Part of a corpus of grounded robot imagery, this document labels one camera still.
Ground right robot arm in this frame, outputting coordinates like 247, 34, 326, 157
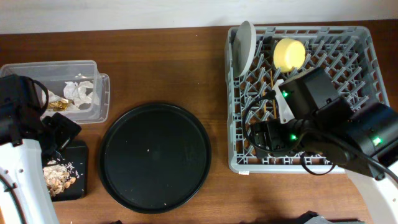
243, 68, 397, 223

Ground wooden chopstick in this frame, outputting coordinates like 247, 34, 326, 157
261, 77, 268, 121
269, 70, 278, 119

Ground food scraps with rice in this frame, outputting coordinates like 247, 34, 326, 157
43, 160, 80, 198

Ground clear plastic bin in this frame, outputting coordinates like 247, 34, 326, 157
1, 60, 110, 124

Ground yellow bowl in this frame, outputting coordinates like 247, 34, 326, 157
273, 38, 306, 73

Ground grey plate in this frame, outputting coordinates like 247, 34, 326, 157
232, 21, 256, 78

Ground gold snack wrapper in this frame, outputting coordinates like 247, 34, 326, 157
47, 99, 73, 112

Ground grey dishwasher rack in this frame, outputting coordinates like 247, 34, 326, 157
224, 26, 389, 175

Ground round black tray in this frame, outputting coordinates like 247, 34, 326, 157
98, 103, 211, 214

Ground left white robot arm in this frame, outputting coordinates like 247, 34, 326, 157
1, 74, 81, 223

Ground black rectangular bin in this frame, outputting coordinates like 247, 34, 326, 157
43, 140, 88, 202

